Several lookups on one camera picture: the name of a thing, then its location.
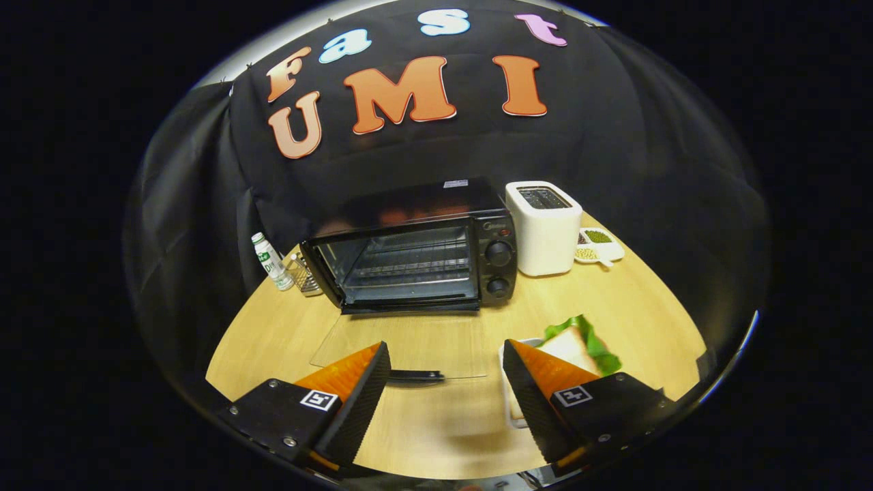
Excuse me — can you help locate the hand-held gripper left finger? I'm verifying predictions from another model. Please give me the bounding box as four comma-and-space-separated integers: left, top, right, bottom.
217, 341, 393, 476

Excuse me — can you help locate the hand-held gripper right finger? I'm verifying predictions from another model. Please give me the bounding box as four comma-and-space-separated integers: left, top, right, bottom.
503, 339, 677, 478

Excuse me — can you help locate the lettuce bread sandwich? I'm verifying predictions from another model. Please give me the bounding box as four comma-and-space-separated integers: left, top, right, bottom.
534, 314, 623, 378

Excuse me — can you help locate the black toaster oven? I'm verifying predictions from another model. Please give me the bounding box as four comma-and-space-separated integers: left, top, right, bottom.
299, 177, 518, 385

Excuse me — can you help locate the white slot toaster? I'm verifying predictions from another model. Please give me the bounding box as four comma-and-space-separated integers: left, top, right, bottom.
505, 181, 585, 278

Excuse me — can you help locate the white rectangular plate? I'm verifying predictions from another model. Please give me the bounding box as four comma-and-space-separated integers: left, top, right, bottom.
498, 338, 546, 430

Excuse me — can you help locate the white green-label bottle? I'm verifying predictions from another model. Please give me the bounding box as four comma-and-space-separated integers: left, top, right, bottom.
250, 232, 296, 293

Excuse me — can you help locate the white divided bean dish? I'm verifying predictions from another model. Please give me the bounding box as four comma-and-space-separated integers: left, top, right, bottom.
574, 226, 626, 269

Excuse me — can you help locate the wire mesh basket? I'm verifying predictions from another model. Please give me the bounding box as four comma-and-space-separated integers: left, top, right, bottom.
282, 252, 325, 298

